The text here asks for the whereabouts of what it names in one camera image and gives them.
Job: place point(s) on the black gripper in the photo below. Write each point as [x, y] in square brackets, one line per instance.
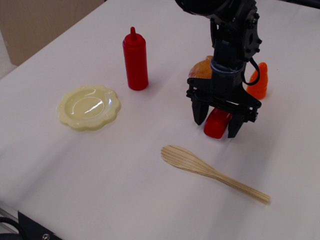
[224, 91]

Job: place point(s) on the red toy sushi piece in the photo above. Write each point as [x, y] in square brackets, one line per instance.
[216, 123]

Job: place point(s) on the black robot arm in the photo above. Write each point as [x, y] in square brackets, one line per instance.
[234, 37]

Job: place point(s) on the cream scalloped toy plate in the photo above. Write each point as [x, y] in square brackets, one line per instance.
[88, 107]

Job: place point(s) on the orange toy carrot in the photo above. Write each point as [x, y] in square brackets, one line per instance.
[259, 90]

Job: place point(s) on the brown toy chicken drumstick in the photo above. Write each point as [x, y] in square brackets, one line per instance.
[202, 69]

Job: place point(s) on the wooden spatula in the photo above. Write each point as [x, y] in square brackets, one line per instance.
[184, 159]

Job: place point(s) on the red ketchup squeeze bottle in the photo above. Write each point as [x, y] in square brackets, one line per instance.
[135, 58]

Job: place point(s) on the black corner bracket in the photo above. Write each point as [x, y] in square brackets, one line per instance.
[34, 230]

